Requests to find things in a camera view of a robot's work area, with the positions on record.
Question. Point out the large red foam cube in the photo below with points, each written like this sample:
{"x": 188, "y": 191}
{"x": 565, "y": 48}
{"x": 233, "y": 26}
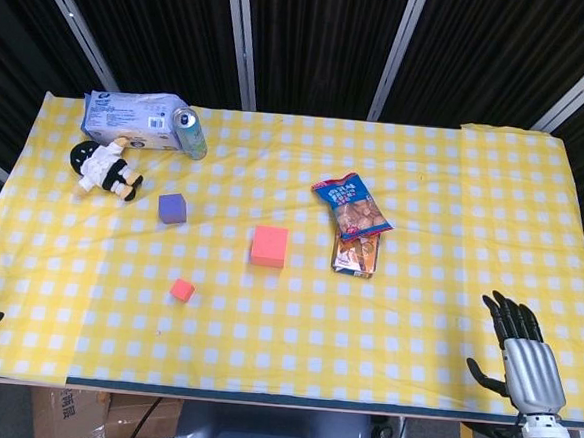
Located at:
{"x": 269, "y": 247}

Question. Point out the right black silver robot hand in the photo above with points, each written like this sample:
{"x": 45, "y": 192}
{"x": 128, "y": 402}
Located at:
{"x": 534, "y": 371}

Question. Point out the blue white tissue pack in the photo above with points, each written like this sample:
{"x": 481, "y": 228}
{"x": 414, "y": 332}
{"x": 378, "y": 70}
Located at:
{"x": 123, "y": 119}

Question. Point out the black white plush doll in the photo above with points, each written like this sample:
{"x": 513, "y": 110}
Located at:
{"x": 102, "y": 168}

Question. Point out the blue snack bag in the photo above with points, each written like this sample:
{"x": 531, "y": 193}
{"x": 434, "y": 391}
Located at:
{"x": 355, "y": 208}

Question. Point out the brown cardboard box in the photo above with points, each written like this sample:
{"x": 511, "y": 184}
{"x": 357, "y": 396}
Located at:
{"x": 87, "y": 417}

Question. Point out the yellow checkered tablecloth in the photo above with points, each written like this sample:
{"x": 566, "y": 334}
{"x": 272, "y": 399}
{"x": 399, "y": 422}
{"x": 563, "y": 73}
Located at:
{"x": 284, "y": 329}

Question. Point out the purple foam cube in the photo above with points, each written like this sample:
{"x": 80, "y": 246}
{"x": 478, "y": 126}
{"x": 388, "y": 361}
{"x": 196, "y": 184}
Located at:
{"x": 172, "y": 208}

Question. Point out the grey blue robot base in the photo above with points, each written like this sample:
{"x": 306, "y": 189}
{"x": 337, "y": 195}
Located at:
{"x": 272, "y": 433}

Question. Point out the light green drink can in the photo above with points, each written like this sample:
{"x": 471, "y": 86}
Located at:
{"x": 191, "y": 134}

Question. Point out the white backdrop frame post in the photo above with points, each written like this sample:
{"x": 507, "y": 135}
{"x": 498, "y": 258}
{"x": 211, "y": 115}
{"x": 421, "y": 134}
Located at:
{"x": 242, "y": 40}
{"x": 396, "y": 56}
{"x": 582, "y": 84}
{"x": 75, "y": 23}

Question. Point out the orange snack box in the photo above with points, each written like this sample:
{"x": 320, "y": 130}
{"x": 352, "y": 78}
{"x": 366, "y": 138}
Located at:
{"x": 355, "y": 256}

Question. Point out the small red foam cube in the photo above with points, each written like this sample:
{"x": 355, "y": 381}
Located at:
{"x": 183, "y": 290}

